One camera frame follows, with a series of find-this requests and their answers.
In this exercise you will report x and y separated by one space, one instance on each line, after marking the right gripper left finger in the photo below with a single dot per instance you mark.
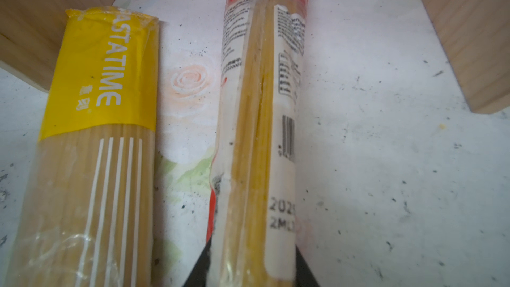
198 275

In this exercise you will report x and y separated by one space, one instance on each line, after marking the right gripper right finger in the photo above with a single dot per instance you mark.
304 276

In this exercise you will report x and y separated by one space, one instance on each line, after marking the red spaghetti bag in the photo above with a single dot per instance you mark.
252 218

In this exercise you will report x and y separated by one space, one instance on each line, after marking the yellow spaghetti bag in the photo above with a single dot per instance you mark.
87 215

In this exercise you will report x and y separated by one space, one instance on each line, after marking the wooden two-tier shelf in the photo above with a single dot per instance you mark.
474 34

